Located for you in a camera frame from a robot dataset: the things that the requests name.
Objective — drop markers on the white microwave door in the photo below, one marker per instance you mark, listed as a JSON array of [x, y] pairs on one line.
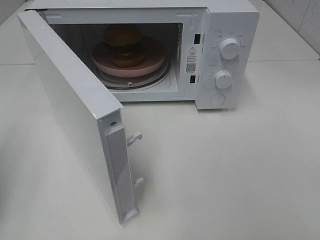
[[89, 113]]

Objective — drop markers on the pink speckled plate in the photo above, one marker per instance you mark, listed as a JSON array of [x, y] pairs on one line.
[[154, 57]]

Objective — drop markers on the toy burger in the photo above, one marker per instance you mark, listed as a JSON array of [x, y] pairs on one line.
[[124, 45]]

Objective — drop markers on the glass microwave turntable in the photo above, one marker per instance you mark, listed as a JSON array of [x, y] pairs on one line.
[[130, 83]]

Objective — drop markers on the round white door button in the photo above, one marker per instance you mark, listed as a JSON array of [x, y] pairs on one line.
[[217, 99]]

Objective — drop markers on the white microwave oven body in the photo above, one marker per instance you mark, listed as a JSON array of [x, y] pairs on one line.
[[176, 24]]

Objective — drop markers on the warning sticker with QR code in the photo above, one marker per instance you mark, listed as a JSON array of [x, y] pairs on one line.
[[191, 59]]

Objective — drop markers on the upper white microwave knob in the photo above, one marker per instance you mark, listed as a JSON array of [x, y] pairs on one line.
[[230, 48]]

